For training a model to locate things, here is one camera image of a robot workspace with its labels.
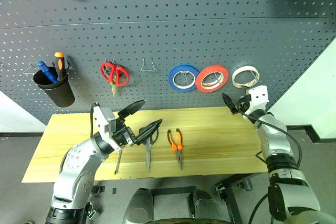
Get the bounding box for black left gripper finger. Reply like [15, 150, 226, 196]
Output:
[135, 119, 163, 146]
[118, 100, 146, 121]

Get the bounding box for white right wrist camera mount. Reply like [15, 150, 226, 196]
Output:
[245, 85, 270, 116]

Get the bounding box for blue handled tool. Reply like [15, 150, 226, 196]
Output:
[37, 60, 58, 84]

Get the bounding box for red handled scissors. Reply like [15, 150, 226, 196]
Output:
[100, 61, 130, 98]

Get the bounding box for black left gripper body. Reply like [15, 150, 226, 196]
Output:
[111, 119, 139, 153]

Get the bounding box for silver wire pegboard hook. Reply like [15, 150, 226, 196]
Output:
[140, 57, 156, 72]
[23, 62, 39, 74]

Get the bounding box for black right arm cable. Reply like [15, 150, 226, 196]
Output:
[240, 111, 302, 171]

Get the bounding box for white tape roll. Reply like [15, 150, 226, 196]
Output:
[231, 65, 260, 89]

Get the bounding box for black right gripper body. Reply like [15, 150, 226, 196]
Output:
[236, 94, 251, 113]

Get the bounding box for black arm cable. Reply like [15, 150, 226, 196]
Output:
[90, 102, 98, 138]
[240, 111, 302, 171]

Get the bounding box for dark grey perforated pegboard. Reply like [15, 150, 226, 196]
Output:
[0, 0, 336, 120]

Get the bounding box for orange handled needle-nose pliers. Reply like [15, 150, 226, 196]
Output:
[167, 128, 184, 170]

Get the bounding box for black robot torso cable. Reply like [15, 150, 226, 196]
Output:
[250, 194, 270, 224]

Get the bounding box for orange black handled screwdriver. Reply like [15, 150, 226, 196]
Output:
[54, 51, 66, 82]

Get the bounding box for blue tape roll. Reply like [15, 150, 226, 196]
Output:
[168, 63, 201, 93]

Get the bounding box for red handled screwdriver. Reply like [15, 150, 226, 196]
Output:
[114, 149, 123, 175]

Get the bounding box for black plastic cup holder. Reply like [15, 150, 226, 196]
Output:
[33, 67, 76, 108]

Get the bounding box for black metal table frame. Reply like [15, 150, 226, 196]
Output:
[90, 173, 268, 224]

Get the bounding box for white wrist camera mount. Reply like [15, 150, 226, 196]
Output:
[245, 85, 270, 116]
[92, 102, 118, 143]

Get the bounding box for red tape roll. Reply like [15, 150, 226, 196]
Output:
[195, 64, 229, 93]

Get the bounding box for grey rounded shape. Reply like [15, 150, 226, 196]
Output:
[188, 189, 226, 224]
[123, 188, 155, 224]

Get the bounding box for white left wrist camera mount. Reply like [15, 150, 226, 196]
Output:
[92, 102, 118, 143]

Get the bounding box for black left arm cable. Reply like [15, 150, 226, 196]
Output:
[90, 102, 98, 138]

